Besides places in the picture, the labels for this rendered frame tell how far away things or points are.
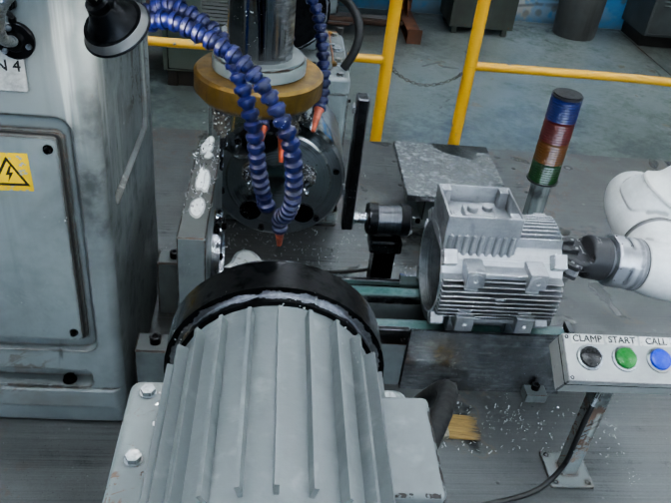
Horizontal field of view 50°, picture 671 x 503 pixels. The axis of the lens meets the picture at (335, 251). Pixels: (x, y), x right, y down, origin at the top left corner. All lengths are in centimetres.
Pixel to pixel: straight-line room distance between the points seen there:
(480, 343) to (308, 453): 82
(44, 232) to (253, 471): 61
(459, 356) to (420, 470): 76
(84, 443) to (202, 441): 73
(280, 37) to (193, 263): 33
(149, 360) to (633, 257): 80
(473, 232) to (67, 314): 61
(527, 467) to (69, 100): 87
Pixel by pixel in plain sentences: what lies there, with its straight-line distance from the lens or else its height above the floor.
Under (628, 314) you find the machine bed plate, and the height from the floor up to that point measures 80.
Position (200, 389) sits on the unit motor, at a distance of 52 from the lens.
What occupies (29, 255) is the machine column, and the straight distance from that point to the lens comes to 102.
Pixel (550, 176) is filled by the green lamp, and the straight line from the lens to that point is 151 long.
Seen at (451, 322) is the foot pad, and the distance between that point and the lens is 120.
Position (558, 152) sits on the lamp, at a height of 111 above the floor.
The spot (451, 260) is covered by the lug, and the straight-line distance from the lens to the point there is 113.
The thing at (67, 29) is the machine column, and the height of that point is 143.
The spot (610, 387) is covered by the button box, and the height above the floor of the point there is 103.
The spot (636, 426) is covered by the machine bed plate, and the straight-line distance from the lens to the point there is 139.
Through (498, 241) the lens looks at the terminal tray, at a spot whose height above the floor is 111.
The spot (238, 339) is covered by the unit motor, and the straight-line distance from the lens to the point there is 53.
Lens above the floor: 171
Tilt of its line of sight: 35 degrees down
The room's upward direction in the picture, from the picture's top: 7 degrees clockwise
